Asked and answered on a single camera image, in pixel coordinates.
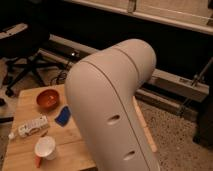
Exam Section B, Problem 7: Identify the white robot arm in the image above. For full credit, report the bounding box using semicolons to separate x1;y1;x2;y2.
65;39;160;171

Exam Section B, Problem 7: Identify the white ceramic cup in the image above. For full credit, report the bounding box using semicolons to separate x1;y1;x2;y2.
34;136;57;160

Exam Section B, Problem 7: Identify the blue sponge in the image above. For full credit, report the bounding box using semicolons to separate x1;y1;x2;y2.
55;106;71;126

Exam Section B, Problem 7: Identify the orange red bowl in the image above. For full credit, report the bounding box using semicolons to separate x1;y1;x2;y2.
36;89;60;110

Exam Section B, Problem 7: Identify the wooden table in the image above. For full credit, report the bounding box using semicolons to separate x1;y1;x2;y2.
3;85;159;171

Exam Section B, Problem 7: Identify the white toy vehicle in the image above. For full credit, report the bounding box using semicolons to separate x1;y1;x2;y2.
8;115;49;140

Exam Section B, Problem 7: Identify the black office chair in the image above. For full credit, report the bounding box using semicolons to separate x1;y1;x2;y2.
0;0;63;97

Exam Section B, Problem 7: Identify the black floor cable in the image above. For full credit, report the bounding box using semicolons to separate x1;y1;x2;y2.
49;49;81;86

